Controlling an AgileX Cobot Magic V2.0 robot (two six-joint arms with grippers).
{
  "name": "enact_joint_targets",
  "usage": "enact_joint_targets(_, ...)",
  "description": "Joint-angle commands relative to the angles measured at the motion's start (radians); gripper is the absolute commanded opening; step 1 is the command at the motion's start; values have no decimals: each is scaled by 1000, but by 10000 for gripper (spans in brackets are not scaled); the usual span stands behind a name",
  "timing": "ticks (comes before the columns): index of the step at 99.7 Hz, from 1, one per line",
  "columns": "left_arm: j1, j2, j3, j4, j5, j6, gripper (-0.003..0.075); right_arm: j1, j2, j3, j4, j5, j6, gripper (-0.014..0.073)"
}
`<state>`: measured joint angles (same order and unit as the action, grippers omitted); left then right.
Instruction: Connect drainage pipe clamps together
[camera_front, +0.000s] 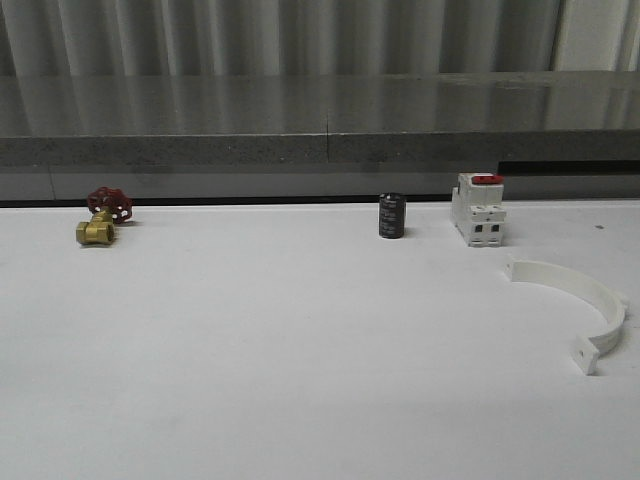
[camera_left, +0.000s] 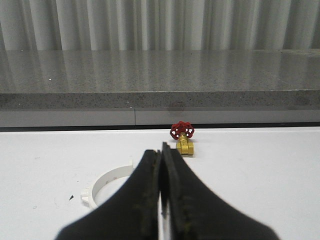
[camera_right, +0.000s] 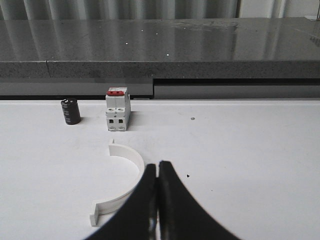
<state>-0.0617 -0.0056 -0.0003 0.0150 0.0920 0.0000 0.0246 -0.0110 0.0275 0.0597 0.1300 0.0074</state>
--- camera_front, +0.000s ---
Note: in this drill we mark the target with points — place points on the white half pipe clamp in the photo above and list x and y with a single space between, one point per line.
586 349

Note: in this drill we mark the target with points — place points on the black cylindrical capacitor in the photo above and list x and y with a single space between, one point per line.
392 214

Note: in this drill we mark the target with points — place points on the brass valve with red handwheel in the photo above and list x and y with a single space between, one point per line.
109 207

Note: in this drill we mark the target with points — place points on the grey stone counter ledge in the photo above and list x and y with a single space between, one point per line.
164 139

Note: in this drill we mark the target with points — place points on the white circuit breaker red switch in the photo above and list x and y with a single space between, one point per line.
477 210

